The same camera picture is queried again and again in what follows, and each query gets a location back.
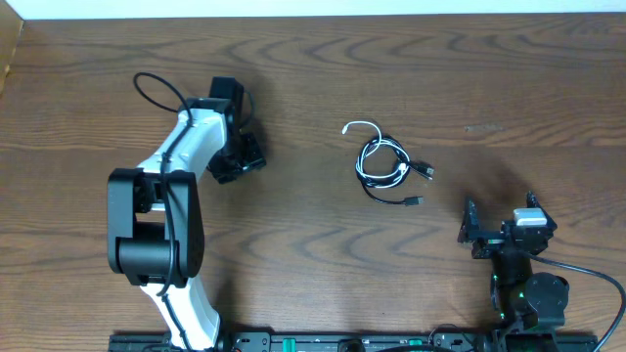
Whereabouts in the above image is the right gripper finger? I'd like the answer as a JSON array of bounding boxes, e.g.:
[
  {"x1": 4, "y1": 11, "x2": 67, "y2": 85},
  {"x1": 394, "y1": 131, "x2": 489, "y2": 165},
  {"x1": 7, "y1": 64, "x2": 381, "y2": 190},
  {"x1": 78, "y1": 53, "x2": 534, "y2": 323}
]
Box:
[
  {"x1": 525, "y1": 191, "x2": 553, "y2": 223},
  {"x1": 458, "y1": 198, "x2": 480, "y2": 243}
]

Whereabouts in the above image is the white usb cable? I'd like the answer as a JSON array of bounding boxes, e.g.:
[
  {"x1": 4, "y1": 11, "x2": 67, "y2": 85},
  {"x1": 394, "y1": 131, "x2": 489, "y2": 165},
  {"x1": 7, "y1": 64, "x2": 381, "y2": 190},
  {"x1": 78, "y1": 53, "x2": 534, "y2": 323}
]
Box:
[{"x1": 341, "y1": 120, "x2": 411, "y2": 190}]

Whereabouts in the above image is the black usb cable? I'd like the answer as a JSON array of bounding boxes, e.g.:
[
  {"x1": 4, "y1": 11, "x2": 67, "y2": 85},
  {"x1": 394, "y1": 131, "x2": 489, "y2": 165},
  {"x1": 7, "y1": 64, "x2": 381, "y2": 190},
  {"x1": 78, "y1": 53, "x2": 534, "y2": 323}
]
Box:
[{"x1": 356, "y1": 135, "x2": 435, "y2": 207}]

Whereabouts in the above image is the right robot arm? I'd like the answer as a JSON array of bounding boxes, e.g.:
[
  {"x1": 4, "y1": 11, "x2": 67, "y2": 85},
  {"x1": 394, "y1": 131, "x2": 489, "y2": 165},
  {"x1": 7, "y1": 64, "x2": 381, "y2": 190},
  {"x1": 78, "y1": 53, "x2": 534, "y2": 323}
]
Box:
[{"x1": 458, "y1": 192, "x2": 569, "y2": 351}]

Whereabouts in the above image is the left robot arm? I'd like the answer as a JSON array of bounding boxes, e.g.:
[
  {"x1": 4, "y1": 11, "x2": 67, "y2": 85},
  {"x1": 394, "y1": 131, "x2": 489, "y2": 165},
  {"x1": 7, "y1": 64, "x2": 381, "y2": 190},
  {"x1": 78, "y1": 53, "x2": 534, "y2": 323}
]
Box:
[{"x1": 107, "y1": 76, "x2": 266, "y2": 351}]

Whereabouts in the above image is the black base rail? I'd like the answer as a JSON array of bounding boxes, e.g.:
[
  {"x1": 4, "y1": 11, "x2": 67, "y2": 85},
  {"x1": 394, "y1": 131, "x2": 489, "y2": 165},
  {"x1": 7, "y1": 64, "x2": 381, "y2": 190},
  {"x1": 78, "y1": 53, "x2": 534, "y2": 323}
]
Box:
[{"x1": 107, "y1": 330, "x2": 601, "y2": 352}]

